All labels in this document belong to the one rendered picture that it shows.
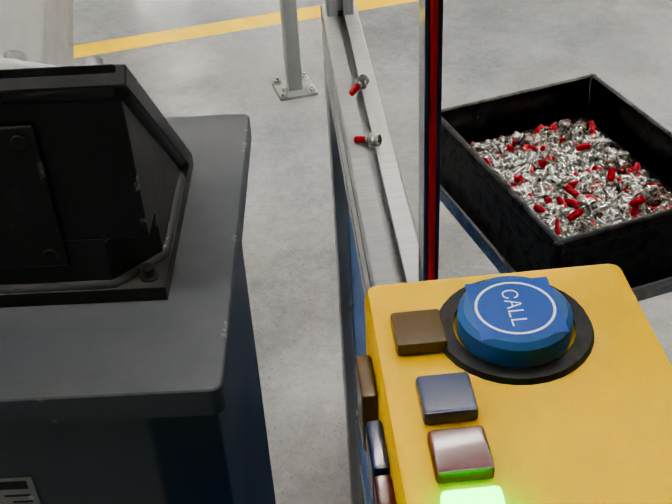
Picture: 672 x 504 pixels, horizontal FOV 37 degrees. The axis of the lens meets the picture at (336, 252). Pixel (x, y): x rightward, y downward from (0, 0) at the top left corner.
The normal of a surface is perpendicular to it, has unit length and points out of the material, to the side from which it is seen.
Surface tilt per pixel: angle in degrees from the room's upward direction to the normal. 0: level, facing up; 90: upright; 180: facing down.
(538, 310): 0
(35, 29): 66
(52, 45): 75
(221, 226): 0
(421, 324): 0
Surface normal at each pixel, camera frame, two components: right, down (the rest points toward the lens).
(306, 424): -0.05, -0.80
